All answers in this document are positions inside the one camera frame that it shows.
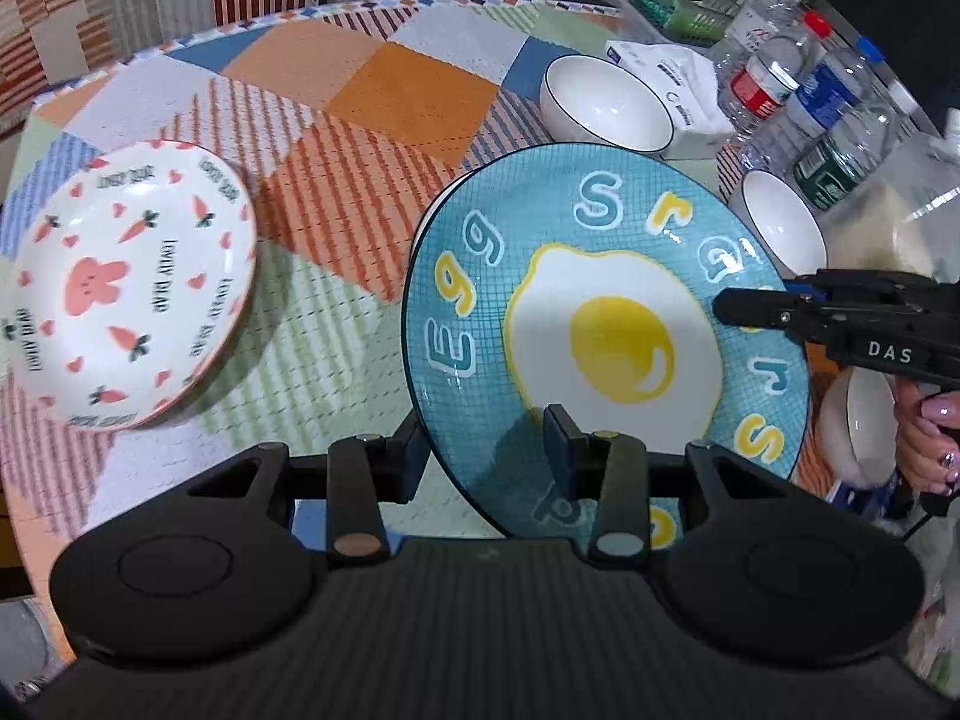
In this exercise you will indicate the blue label water bottle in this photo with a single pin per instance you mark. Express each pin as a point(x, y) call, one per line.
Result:
point(825, 94)

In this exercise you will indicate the white tissue pack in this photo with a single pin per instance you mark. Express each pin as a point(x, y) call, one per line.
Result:
point(675, 67)

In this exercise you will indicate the blue fried egg plate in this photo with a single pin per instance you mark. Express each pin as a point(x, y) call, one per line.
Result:
point(600, 300)

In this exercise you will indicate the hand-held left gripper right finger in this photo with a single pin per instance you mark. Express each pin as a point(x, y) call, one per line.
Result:
point(555, 450)

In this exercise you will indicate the person's right hand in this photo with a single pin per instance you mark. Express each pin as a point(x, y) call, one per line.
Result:
point(926, 442)

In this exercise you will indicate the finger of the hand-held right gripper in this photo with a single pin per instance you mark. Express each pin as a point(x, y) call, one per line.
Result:
point(750, 307)

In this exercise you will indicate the green plastic basket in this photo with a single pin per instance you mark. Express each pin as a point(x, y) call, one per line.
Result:
point(675, 11)

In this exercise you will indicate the green label water bottle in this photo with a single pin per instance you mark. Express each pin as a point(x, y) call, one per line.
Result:
point(832, 165)

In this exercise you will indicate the white label water bottle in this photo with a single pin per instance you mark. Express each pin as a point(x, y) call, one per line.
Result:
point(757, 22)

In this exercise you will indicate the white rabbit carrot plate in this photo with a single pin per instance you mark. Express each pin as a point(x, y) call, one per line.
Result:
point(127, 292)

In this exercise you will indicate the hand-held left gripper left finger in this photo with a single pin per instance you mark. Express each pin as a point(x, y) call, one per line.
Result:
point(409, 465)

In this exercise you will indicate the red label water bottle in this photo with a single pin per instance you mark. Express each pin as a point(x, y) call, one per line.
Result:
point(757, 90)

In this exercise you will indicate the large translucent plastic bag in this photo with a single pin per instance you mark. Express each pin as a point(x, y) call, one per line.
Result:
point(892, 202)

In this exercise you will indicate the white bowl dark rim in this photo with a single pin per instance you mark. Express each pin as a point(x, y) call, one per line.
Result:
point(780, 221)
point(855, 427)
point(600, 97)

